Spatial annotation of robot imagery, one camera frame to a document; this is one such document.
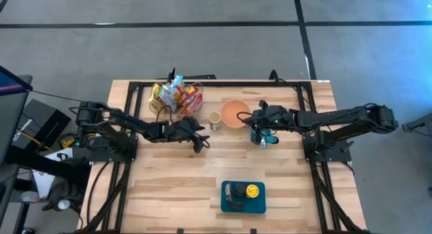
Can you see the orange plastic bowl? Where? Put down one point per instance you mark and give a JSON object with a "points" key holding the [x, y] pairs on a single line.
{"points": [[233, 114]]}

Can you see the small teal plastic bin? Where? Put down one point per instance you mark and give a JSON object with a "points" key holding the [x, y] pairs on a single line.
{"points": [[252, 139]]}

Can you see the yellow noodle packet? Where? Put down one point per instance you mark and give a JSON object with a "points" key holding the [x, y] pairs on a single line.
{"points": [[154, 99]]}

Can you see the black aluminium table frame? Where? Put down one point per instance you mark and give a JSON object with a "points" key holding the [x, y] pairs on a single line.
{"points": [[219, 83]]}

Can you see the blue plastic bin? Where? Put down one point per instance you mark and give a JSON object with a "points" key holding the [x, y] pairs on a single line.
{"points": [[258, 208]]}

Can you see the clear plastic container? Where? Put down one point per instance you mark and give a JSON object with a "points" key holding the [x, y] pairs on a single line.
{"points": [[199, 89]]}

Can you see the spice bottle black lid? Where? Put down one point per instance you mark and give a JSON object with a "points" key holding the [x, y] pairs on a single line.
{"points": [[240, 189]]}

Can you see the black equipment case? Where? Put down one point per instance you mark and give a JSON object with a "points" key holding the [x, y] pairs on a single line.
{"points": [[40, 119]]}

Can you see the beige paper cup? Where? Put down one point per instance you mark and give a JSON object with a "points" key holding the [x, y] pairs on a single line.
{"points": [[215, 118]]}

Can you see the black stand beam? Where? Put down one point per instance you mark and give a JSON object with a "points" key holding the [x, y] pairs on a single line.
{"points": [[50, 168]]}

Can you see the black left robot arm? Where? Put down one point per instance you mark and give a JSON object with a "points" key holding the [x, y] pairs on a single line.
{"points": [[118, 122]]}

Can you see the red ramen noodle packet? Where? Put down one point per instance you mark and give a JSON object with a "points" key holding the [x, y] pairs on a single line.
{"points": [[195, 106], [189, 94]]}

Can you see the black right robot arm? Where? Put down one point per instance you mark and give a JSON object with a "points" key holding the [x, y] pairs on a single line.
{"points": [[344, 119]]}

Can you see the green spice tin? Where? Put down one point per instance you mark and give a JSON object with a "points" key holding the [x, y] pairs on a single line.
{"points": [[238, 205]]}

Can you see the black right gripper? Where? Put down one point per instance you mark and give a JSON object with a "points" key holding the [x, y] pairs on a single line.
{"points": [[275, 117]]}

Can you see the brown taco mix packet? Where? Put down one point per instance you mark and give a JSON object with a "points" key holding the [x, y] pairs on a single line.
{"points": [[229, 191]]}

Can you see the white blue noodle packet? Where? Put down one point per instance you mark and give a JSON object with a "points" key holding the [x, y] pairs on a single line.
{"points": [[176, 83]]}

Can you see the black monitor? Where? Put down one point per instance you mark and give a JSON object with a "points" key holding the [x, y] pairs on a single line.
{"points": [[10, 119]]}

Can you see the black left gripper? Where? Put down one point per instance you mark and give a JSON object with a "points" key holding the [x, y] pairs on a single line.
{"points": [[185, 129]]}

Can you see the silver metal spoon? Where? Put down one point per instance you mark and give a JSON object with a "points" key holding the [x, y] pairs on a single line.
{"points": [[262, 144]]}

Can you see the brown spice can yellow lid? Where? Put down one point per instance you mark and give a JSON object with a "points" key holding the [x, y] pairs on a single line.
{"points": [[252, 191]]}

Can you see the green snack packet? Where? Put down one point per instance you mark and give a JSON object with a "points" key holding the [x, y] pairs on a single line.
{"points": [[168, 98]]}

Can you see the white paper sheet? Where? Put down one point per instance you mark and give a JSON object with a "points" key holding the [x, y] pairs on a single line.
{"points": [[42, 185]]}

